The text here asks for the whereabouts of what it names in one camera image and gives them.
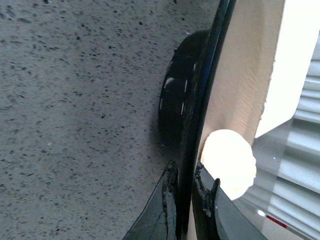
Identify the white steamed bun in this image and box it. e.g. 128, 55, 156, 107
200, 129, 257, 201

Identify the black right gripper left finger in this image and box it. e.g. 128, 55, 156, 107
123, 160, 178, 240

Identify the cream rectangular bear tray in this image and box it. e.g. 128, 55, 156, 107
255, 0, 320, 138

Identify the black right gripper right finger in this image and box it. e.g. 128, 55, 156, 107
192, 162, 266, 240

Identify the tan plate black rim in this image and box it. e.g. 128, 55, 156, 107
158, 0, 285, 240

